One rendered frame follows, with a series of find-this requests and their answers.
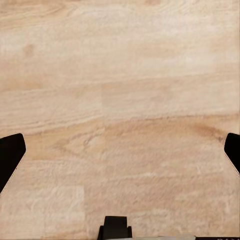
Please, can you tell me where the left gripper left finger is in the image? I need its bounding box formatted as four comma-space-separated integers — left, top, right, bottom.
0, 133, 26, 193

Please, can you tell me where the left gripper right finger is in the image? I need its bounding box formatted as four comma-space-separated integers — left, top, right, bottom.
224, 132, 240, 173

